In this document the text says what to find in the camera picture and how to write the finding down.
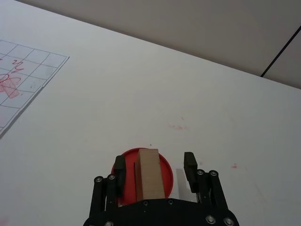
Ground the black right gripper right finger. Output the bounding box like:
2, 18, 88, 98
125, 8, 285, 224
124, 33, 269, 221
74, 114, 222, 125
183, 152, 230, 214

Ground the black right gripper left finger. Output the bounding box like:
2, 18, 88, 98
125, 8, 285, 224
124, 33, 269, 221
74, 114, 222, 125
88, 155, 126, 225

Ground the round red ink pad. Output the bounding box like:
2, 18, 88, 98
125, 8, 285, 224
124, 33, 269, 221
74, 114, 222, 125
110, 147, 175, 208

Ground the wooden block stamp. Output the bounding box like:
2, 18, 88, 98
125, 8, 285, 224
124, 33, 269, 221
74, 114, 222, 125
134, 148, 166, 203

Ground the white paper with drawn grid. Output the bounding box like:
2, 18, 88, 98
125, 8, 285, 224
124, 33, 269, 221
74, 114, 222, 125
0, 39, 71, 140

